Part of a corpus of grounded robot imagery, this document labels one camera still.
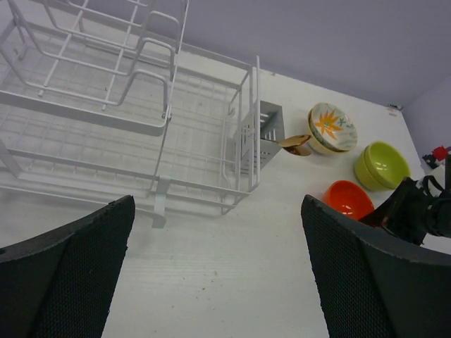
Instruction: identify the lime green bowl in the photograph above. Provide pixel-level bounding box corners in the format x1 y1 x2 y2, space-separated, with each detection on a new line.
354 149 394 192
364 141 411 189

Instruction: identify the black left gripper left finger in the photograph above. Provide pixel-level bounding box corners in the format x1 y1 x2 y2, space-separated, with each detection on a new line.
1 196 135 337

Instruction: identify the white wire dish rack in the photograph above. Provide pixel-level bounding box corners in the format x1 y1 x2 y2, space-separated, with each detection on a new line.
1 1 261 227

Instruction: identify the gold spoon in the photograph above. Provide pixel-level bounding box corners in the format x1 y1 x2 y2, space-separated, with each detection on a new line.
260 134 312 157

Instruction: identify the orange flower ceramic bowl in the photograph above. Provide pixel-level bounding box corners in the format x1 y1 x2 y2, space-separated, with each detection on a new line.
309 101 359 152

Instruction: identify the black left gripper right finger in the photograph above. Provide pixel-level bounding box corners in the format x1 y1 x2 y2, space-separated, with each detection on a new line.
301 195 450 337

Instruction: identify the grey cutlery holder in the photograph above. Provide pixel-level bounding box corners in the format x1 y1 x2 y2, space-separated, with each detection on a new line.
233 101 285 175

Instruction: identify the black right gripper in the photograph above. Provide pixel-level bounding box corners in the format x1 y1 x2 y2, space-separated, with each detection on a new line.
359 175 440 245

